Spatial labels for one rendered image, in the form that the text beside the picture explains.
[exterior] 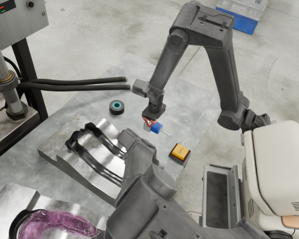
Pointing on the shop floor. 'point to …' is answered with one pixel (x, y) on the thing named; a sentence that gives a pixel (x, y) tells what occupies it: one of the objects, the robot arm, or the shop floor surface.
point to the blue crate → (241, 22)
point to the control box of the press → (21, 40)
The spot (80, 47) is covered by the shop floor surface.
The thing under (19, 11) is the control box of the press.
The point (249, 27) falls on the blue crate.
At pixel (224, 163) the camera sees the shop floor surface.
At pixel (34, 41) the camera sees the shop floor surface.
